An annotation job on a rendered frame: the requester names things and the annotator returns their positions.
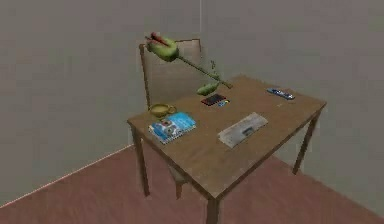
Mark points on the green flytrap house plant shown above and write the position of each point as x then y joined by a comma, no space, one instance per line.
165,49

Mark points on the blue spiral notebook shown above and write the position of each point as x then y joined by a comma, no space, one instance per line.
172,127

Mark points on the blue remote control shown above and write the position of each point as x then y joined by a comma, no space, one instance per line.
280,93

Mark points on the beige wooden chair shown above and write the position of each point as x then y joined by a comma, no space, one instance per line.
168,76

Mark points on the yellow cup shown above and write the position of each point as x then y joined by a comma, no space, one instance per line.
160,109

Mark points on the brown wooden table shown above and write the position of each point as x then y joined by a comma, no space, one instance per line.
213,153

